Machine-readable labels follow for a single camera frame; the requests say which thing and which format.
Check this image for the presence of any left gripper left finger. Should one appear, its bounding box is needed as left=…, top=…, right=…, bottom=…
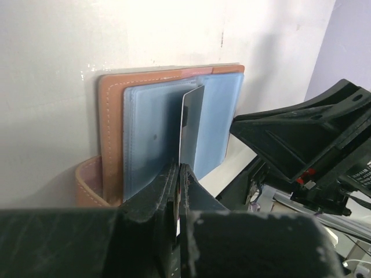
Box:
left=110, top=163, right=179, bottom=277

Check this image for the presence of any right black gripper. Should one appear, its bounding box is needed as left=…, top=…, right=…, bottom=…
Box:
left=230, top=79, right=370, bottom=216

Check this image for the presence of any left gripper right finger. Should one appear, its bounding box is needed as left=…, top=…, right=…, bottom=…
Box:
left=179, top=164, right=344, bottom=277

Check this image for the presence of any tan leather card holder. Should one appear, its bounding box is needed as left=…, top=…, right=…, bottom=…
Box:
left=75, top=64, right=245, bottom=207

